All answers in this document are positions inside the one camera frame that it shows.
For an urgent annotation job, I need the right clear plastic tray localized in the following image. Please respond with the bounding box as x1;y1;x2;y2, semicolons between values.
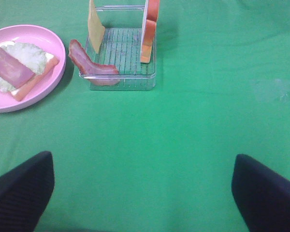
79;5;157;91

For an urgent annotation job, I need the bacon strip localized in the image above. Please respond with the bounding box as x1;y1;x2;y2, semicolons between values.
69;39;119;75
0;47;36;88

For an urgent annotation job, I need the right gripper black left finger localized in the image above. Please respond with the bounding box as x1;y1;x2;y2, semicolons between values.
0;151;55;232

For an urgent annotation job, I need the yellow cheese slice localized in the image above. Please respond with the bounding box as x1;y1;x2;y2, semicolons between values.
87;0;105;54

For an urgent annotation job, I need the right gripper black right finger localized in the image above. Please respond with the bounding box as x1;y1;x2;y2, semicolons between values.
231;154;290;232

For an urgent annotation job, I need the white bread slice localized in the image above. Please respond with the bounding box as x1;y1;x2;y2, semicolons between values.
140;0;160;63
7;55;59;101

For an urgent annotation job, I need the green lettuce leaf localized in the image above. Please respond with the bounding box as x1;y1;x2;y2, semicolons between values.
0;41;54;92

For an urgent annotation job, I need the green tablecloth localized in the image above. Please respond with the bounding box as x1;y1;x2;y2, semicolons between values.
0;0;290;232

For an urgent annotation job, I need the pink round plate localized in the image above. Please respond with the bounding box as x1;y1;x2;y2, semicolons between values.
0;25;66;113

